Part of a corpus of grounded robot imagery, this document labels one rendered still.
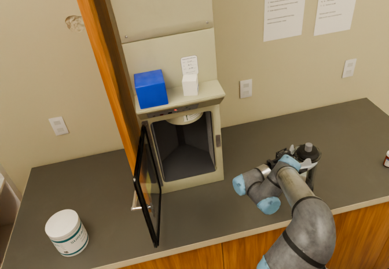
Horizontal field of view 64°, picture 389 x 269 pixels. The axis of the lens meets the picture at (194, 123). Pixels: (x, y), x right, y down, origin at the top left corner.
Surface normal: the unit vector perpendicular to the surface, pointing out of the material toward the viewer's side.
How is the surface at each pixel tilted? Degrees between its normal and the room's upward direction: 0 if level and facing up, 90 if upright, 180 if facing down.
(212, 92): 0
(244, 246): 90
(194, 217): 0
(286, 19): 90
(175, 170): 0
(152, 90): 90
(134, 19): 90
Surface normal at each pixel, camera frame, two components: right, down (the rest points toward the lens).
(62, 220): -0.10, -0.79
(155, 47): 0.20, 0.58
